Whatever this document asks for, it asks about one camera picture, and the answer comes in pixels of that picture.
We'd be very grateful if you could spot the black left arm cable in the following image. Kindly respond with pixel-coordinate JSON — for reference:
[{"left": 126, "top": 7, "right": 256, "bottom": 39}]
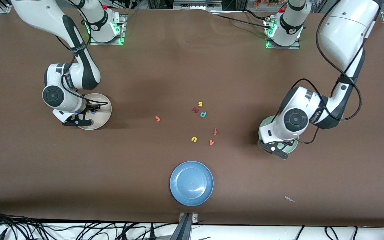
[{"left": 272, "top": 0, "right": 362, "bottom": 144}]

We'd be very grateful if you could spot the grey power strip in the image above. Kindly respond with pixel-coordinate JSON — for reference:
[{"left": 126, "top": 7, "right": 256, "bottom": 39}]
[{"left": 173, "top": 0, "right": 222, "bottom": 10}]

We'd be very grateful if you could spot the black cable bundle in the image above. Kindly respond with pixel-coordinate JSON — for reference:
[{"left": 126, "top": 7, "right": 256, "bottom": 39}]
[{"left": 0, "top": 208, "right": 169, "bottom": 240}]

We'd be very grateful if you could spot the black base cable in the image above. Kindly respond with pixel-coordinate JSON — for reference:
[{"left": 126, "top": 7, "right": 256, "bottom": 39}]
[{"left": 210, "top": 10, "right": 272, "bottom": 30}]

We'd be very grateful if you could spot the green plate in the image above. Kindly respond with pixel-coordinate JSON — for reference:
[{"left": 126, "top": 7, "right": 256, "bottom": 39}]
[{"left": 258, "top": 115, "right": 299, "bottom": 155}]

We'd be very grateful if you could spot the beige brown plate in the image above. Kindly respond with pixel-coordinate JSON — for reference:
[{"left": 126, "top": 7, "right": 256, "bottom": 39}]
[{"left": 77, "top": 93, "right": 112, "bottom": 130}]

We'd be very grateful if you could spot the blue plate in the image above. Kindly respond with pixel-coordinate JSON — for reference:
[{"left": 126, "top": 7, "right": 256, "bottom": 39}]
[{"left": 169, "top": 161, "right": 214, "bottom": 207}]

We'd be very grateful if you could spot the orange flowery object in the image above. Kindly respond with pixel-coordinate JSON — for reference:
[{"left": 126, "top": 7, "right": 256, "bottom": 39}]
[{"left": 254, "top": 0, "right": 281, "bottom": 8}]

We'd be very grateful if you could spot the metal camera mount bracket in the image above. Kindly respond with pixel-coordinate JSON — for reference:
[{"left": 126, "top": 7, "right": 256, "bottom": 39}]
[{"left": 169, "top": 212, "right": 199, "bottom": 240}]

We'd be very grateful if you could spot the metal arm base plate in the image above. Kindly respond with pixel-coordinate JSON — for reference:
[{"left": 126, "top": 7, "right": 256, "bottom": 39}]
[
  {"left": 90, "top": 13, "right": 126, "bottom": 45},
  {"left": 265, "top": 18, "right": 301, "bottom": 50}
]

